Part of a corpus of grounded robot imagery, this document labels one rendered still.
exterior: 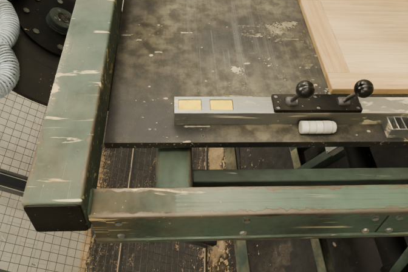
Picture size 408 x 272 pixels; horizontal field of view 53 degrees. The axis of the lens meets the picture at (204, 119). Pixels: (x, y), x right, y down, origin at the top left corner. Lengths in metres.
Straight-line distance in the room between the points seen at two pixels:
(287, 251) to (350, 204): 2.04
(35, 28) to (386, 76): 1.18
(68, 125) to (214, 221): 0.33
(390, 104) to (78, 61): 0.71
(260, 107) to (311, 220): 0.27
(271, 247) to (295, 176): 2.03
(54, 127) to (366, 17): 0.93
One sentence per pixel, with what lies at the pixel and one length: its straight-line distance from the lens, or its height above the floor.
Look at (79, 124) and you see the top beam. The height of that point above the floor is 1.86.
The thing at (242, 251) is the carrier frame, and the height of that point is 0.79.
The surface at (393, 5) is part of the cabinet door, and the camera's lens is 1.43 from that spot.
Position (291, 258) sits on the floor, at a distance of 2.81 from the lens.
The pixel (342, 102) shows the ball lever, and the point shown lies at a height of 1.38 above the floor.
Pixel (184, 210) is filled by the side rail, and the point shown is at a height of 1.67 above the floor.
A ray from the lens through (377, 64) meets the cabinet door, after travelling 1.17.
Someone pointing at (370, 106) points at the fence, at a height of 1.31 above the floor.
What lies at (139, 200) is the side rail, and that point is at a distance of 0.76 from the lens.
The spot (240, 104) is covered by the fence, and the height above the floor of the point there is 1.56.
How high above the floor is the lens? 2.06
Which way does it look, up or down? 30 degrees down
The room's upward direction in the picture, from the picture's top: 64 degrees counter-clockwise
